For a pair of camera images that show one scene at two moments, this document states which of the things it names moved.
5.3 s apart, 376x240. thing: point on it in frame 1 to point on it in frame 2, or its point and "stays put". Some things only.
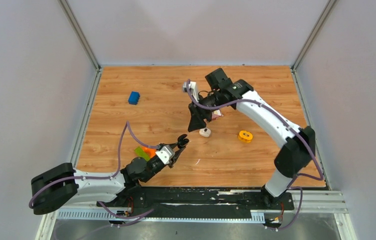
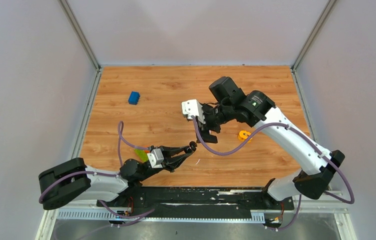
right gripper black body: x=206 y=113 to x=214 y=117
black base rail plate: x=205 y=200 stays put
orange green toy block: x=145 y=153 stays put
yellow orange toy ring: x=247 y=139 stays put
